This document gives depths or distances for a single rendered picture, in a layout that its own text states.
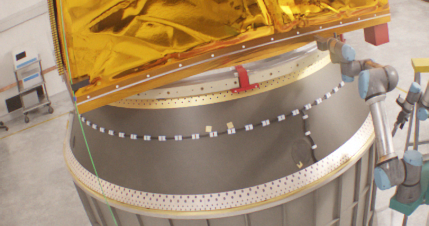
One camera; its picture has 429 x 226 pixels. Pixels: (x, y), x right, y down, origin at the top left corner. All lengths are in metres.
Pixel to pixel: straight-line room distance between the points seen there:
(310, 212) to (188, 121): 0.81
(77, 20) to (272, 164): 1.16
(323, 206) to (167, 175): 0.85
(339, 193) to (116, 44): 1.43
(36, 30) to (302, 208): 5.84
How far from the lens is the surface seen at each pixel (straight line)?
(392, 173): 2.08
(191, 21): 2.34
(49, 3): 2.28
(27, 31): 7.73
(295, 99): 2.61
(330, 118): 2.72
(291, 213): 2.66
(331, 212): 2.87
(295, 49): 2.62
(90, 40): 2.22
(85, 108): 2.35
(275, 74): 2.53
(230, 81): 2.47
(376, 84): 2.12
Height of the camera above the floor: 2.61
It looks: 23 degrees down
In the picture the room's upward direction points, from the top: 10 degrees counter-clockwise
